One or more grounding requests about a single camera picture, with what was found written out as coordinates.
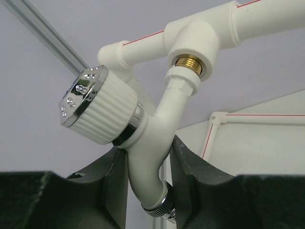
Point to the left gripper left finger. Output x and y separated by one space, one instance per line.
94 197

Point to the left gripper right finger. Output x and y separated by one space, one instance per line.
208 198

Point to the white water faucet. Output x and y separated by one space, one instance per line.
104 109

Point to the white PVC pipe frame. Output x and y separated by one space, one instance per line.
191 45

